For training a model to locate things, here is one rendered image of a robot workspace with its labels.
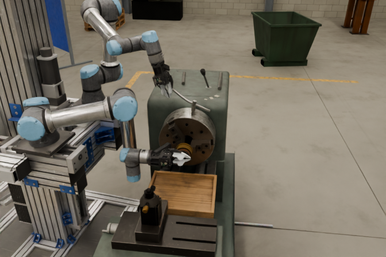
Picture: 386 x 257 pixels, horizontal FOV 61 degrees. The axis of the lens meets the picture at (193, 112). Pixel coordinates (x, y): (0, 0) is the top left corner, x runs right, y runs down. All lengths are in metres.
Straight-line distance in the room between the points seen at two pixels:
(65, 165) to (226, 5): 10.42
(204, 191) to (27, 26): 1.26
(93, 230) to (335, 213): 2.01
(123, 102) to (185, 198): 0.61
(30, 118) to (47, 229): 1.15
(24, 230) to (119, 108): 1.53
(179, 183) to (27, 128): 0.82
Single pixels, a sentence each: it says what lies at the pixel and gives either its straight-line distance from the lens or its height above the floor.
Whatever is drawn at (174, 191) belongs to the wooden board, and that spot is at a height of 0.89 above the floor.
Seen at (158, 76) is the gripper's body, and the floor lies 1.48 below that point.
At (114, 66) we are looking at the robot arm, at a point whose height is 1.39.
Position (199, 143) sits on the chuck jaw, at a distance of 1.80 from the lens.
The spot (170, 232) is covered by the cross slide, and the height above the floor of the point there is 0.97.
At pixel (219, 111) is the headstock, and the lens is 1.92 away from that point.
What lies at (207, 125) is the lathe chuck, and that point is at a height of 1.19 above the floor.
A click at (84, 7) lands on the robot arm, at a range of 1.96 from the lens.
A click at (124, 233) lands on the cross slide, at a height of 0.97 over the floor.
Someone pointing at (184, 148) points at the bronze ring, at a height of 1.12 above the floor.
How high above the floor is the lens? 2.06
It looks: 27 degrees down
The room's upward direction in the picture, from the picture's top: straight up
